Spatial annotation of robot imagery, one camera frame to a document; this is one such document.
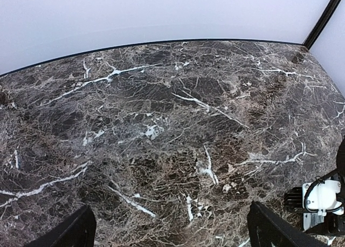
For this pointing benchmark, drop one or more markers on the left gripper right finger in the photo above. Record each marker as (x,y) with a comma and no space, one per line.
(266,228)

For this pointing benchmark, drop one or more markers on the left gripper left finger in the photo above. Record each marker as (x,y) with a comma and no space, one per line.
(76,230)

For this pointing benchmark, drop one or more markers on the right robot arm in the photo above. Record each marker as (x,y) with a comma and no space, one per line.
(338,177)

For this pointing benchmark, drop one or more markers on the right black frame post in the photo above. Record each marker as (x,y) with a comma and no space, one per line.
(321,23)

